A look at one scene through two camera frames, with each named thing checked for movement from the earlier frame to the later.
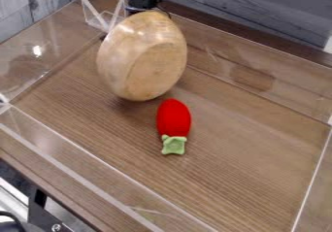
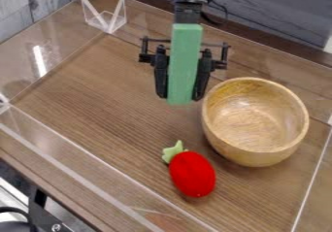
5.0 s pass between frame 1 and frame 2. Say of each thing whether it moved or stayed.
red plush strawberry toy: moved
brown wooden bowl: moved
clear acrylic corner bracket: stayed
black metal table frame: stayed
